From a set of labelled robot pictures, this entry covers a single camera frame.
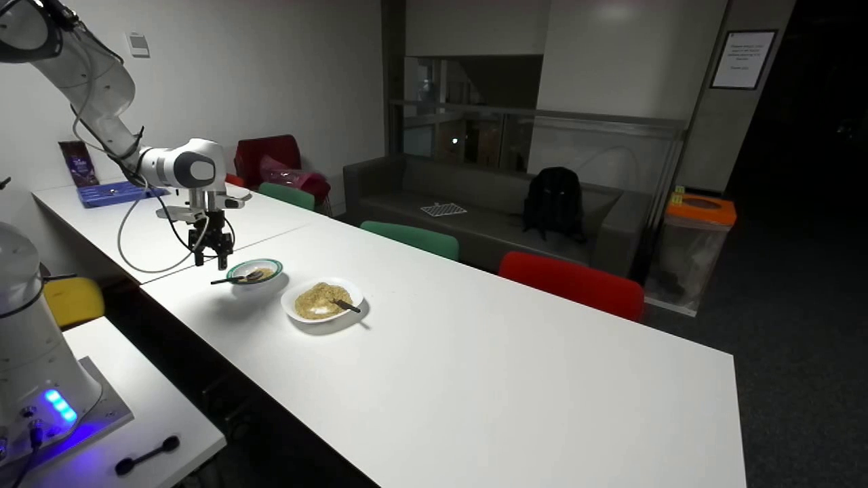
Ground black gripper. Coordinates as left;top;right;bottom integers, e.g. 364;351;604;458
181;191;235;273

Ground green rimmed white bowl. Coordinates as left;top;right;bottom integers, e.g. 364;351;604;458
222;256;287;296

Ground green chair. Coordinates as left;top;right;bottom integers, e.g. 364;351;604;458
256;180;317;214
357;216;461;264

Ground dark red armchair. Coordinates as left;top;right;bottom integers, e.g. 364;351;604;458
226;132;334;205

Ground yellow chair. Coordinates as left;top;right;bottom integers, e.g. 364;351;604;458
39;273;108;332

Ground black dumbbell shaped tool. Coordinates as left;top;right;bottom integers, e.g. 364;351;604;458
115;435;181;479

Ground paper sheet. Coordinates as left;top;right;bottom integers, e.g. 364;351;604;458
414;197;473;223

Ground grey sofa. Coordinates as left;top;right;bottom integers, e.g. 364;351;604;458
343;153;652;279

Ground black backpack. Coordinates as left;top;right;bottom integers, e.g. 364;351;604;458
522;166;588;245

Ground red chair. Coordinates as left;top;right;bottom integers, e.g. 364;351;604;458
496;250;649;325

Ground glass railing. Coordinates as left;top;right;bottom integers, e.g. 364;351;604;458
387;96;692;283

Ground orange lidded bin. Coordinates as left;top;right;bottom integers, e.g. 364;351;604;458
642;188;740;319

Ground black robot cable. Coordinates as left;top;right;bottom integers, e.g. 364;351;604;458
115;180;238;279

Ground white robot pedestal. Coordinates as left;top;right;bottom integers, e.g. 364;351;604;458
0;219;136;477

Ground small wall sign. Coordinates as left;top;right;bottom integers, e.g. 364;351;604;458
126;31;154;63

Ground framed wall notice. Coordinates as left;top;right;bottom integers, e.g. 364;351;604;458
707;27;782;93

